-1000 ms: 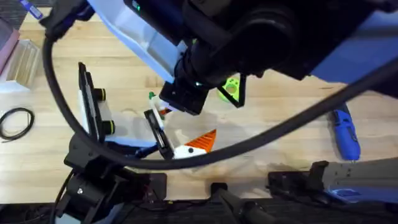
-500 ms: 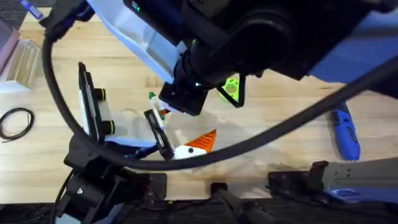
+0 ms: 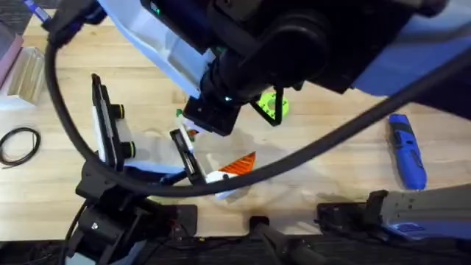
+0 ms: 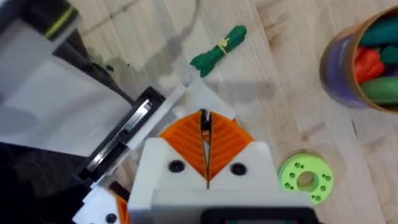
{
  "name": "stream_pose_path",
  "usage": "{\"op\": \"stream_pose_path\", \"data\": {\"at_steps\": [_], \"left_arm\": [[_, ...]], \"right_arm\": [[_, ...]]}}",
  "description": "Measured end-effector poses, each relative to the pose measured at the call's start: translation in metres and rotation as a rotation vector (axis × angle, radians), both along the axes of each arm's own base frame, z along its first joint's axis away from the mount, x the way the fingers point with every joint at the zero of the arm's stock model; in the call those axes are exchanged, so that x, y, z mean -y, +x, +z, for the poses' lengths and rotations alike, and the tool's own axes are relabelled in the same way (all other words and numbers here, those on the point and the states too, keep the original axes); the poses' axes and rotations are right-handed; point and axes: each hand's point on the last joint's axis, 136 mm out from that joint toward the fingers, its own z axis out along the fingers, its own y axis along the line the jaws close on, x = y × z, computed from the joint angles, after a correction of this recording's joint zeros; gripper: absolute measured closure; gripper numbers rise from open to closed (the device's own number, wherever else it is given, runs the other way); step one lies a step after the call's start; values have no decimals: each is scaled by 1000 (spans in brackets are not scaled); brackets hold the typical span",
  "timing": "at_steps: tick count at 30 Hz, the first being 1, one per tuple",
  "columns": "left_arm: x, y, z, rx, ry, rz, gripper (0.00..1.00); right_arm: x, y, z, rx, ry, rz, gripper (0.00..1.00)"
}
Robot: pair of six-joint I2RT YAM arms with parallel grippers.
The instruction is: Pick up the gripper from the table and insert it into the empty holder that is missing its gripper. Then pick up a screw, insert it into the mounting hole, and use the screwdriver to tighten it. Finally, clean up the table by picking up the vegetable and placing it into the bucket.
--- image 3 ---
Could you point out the blue electric screwdriver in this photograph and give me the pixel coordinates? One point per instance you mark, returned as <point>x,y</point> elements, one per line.
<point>408,158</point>

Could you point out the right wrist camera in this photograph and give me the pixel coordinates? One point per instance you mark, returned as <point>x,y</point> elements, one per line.
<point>176,22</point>

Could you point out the pink box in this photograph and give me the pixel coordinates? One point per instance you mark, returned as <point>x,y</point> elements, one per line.
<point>9,55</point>

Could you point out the clear plastic box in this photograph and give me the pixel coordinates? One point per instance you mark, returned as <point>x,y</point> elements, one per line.
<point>27,75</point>

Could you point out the white sheet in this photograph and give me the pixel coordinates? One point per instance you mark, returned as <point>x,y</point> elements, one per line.
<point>14,103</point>

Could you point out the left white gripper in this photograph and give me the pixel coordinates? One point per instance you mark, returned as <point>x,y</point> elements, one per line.
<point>151,151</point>

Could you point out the green disc with holes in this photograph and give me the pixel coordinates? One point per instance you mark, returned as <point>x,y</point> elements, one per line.
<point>265,99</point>

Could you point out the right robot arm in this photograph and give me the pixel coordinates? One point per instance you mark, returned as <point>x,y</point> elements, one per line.
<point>404,55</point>

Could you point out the small orange green toy vegetable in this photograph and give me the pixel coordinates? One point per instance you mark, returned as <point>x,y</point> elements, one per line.
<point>191,133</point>

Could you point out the blue white pen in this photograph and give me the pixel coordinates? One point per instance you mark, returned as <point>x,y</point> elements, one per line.
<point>37,10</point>

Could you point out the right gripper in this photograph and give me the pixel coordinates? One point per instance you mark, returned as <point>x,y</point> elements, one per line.
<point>287,48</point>

